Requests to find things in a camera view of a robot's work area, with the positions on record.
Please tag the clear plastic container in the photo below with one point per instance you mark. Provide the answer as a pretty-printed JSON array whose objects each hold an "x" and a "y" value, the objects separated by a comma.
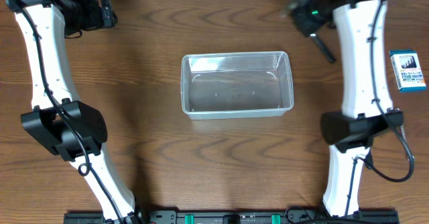
[{"x": 236, "y": 85}]

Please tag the blue white screwdriver box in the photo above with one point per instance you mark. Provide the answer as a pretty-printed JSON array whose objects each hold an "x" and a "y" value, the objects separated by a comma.
[{"x": 407, "y": 70}]

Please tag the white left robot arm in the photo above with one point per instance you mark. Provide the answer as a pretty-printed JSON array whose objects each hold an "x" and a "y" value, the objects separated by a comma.
[{"x": 59, "y": 120}]

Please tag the silver combination wrench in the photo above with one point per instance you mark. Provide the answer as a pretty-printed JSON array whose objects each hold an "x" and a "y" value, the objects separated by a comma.
[{"x": 403, "y": 134}]

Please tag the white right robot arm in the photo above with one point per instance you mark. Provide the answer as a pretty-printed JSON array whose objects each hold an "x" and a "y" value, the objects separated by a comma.
[{"x": 367, "y": 109}]

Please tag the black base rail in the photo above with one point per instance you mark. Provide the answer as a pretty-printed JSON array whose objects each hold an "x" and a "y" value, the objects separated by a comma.
[{"x": 291, "y": 215}]

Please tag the small black-handled hammer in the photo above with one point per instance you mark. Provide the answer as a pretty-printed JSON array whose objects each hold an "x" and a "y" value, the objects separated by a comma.
[{"x": 323, "y": 48}]

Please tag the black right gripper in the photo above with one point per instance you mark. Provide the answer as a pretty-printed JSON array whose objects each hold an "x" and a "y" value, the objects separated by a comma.
[{"x": 305, "y": 27}]

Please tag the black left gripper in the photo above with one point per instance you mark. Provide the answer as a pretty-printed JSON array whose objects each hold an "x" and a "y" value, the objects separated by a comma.
[{"x": 101, "y": 13}]

